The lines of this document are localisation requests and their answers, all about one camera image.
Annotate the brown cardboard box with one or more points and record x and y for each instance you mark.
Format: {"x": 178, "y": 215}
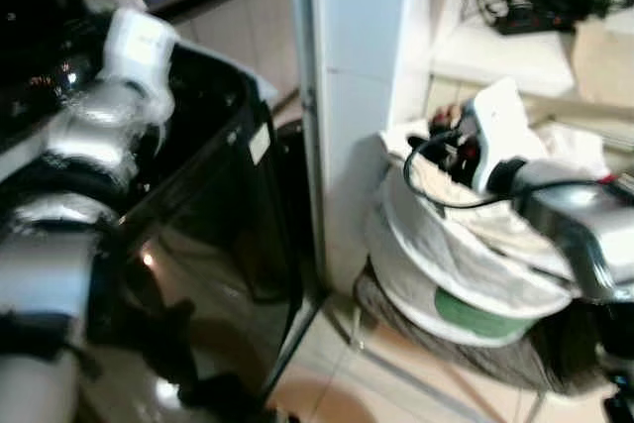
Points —
{"x": 604, "y": 61}

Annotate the white fabric laundry basket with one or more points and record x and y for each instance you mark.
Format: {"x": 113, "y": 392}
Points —
{"x": 446, "y": 264}

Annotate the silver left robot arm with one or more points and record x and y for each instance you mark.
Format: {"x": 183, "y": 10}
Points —
{"x": 87, "y": 134}

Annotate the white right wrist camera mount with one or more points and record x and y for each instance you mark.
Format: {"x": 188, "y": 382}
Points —
{"x": 500, "y": 126}

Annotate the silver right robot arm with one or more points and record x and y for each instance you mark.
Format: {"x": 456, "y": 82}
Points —
{"x": 584, "y": 227}

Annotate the white shelf board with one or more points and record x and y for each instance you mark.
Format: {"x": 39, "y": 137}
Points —
{"x": 505, "y": 61}

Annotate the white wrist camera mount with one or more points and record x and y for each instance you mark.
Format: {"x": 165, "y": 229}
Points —
{"x": 139, "y": 47}
{"x": 500, "y": 126}

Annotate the black top-loading washing machine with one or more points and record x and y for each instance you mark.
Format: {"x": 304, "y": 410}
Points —
{"x": 218, "y": 245}

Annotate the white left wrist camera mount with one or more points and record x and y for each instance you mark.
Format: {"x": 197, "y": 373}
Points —
{"x": 139, "y": 47}

